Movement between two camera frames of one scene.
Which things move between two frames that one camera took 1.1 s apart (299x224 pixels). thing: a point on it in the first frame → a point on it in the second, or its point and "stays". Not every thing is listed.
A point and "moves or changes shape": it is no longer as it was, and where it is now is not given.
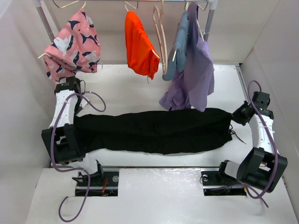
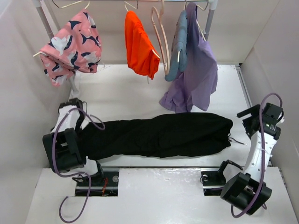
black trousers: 153,132 moves or changes shape
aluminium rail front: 111,167 stays
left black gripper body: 78,108 → 78,123
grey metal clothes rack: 41,5 stays
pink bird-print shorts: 75,47 stays
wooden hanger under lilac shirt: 197,21 stays
